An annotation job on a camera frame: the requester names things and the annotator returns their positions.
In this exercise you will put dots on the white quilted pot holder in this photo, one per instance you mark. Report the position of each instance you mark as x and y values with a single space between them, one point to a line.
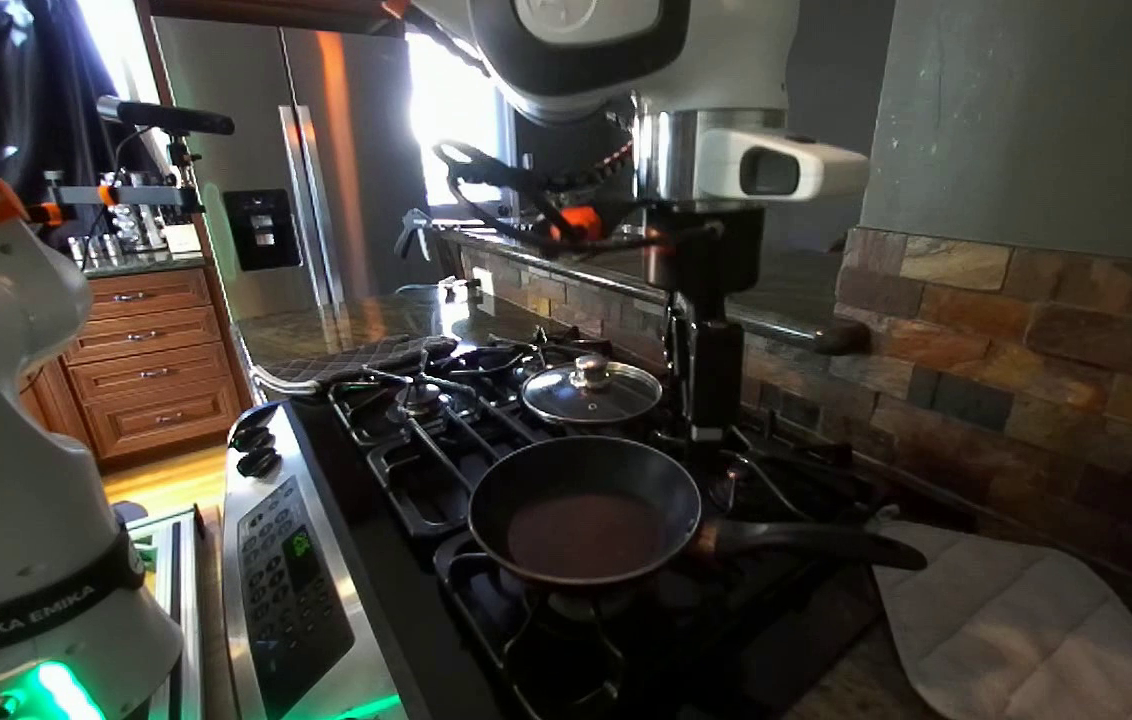
1045 625

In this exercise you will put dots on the stainless steel refrigerator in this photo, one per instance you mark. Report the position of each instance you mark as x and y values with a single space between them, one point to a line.
327 174

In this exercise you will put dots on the black stove knob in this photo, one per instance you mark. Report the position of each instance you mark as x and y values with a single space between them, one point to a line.
252 426
258 463

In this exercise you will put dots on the black frying pan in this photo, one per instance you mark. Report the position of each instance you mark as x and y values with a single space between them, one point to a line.
587 512

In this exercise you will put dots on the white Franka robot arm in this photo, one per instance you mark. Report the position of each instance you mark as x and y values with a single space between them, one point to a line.
6 442

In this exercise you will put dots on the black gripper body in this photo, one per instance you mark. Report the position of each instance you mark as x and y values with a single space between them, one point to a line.
708 254

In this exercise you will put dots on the bright window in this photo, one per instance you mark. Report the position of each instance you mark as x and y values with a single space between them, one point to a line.
451 100

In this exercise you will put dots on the black bar camera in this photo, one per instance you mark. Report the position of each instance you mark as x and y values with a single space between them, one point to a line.
171 116

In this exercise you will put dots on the camera mount with orange clamp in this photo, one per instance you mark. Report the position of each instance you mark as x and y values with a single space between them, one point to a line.
124 195

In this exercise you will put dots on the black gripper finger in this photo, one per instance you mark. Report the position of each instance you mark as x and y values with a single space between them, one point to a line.
727 382
687 372

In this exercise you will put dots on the black fridge dispenser panel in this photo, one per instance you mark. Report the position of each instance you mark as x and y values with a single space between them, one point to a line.
260 228

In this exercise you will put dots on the black gas stove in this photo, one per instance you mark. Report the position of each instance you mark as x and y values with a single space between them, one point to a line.
406 454

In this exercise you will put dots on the power outlet plate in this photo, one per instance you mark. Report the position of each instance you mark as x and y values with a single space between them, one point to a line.
483 291

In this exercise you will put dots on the glass lid with metal knob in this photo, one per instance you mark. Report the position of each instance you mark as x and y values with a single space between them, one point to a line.
591 390

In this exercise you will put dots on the wooden drawer cabinet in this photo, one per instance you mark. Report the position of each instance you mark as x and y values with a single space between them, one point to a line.
149 361

